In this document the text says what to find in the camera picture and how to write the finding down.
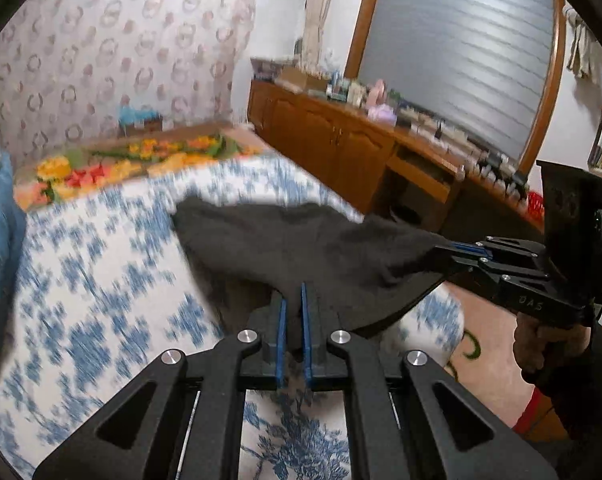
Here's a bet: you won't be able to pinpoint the blue denim jeans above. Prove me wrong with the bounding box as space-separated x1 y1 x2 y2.
0 152 28 362

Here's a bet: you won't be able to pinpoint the blue floral bed sheet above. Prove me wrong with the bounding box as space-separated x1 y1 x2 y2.
0 152 466 480

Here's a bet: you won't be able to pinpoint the grey window blind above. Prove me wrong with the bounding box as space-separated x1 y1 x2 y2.
355 0 556 161

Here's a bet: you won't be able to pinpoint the row of bottles and jars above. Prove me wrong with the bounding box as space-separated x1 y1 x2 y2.
326 67 538 207

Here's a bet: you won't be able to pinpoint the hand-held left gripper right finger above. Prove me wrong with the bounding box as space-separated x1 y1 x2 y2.
301 282 557 480

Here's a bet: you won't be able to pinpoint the hanging white cloth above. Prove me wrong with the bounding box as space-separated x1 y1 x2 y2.
562 4 598 80

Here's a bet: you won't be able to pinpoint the person's right hand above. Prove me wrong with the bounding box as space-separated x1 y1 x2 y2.
512 317 593 377

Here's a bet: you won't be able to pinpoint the pink tissue box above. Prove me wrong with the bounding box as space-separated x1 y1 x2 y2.
368 102 398 125

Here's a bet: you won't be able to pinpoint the open cardboard box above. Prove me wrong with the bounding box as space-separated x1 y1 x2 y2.
279 65 330 94

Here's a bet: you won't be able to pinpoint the black pants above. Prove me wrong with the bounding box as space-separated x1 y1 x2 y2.
171 195 457 353

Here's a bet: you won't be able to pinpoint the blue plastic bag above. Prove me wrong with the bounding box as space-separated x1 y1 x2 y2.
119 106 160 127

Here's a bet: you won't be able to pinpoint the pink floor rug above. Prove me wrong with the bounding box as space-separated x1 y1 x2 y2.
396 280 569 441

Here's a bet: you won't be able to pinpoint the small cardboard box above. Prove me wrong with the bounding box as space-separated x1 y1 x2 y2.
118 118 165 138

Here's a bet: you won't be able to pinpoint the wooden sideboard cabinet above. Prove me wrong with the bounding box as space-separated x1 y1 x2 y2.
247 78 547 242

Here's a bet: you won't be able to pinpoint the wooden window frame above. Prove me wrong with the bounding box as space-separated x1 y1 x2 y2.
343 0 568 173

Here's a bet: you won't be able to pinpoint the ring pattern curtain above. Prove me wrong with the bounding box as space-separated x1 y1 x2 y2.
0 0 258 162

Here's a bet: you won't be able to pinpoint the white lace curtain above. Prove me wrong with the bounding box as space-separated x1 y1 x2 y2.
301 0 343 63

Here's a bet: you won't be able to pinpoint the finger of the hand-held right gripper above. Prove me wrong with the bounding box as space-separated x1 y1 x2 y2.
433 254 595 326
433 236 550 259

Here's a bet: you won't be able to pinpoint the flower print blanket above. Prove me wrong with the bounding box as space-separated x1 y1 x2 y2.
13 130 273 212

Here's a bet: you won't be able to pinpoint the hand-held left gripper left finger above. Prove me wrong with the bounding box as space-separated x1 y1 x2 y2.
33 294 288 480

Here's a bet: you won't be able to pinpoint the person's right forearm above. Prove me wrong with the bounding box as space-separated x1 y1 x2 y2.
524 310 602 480

